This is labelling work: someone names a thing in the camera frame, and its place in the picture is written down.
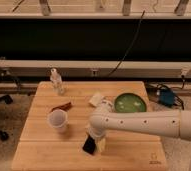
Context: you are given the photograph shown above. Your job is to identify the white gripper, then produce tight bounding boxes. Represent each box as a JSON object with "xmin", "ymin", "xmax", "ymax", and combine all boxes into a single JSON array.
[{"xmin": 86, "ymin": 124, "xmax": 106, "ymax": 154}]

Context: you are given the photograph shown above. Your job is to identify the black rectangular eraser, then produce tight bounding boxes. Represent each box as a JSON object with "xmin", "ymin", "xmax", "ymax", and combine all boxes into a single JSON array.
[{"xmin": 82, "ymin": 135, "xmax": 96, "ymax": 155}]

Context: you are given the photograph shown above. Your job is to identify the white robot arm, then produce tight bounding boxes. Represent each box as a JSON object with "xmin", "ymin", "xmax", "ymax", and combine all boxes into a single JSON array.
[{"xmin": 83, "ymin": 100, "xmax": 191, "ymax": 171}]

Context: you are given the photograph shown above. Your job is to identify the green ceramic bowl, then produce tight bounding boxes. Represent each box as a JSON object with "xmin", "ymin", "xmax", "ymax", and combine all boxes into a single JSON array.
[{"xmin": 114, "ymin": 93, "xmax": 147, "ymax": 113}]

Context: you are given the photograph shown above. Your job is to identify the white rectangular block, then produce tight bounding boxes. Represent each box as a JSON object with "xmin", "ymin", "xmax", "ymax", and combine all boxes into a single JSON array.
[{"xmin": 89, "ymin": 93, "xmax": 104, "ymax": 107}]

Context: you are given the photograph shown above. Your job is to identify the brown stick object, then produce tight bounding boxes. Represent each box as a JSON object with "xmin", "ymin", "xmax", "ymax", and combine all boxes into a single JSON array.
[{"xmin": 51, "ymin": 102, "xmax": 72, "ymax": 112}]

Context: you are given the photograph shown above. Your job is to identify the clear plastic bottle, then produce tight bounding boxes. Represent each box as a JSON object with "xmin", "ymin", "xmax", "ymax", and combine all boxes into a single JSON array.
[{"xmin": 50, "ymin": 68, "xmax": 64, "ymax": 95}]

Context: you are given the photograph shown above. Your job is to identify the blue power box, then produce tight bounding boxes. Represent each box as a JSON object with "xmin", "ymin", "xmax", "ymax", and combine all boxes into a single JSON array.
[{"xmin": 159, "ymin": 90, "xmax": 175, "ymax": 107}]

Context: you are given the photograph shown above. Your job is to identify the white wall outlet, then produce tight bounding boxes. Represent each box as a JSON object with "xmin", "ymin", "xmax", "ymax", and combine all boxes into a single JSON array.
[{"xmin": 90, "ymin": 68, "xmax": 99, "ymax": 77}]

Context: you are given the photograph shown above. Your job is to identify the black hanging cable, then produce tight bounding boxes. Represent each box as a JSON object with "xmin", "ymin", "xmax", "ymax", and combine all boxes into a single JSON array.
[{"xmin": 107, "ymin": 9, "xmax": 146, "ymax": 78}]

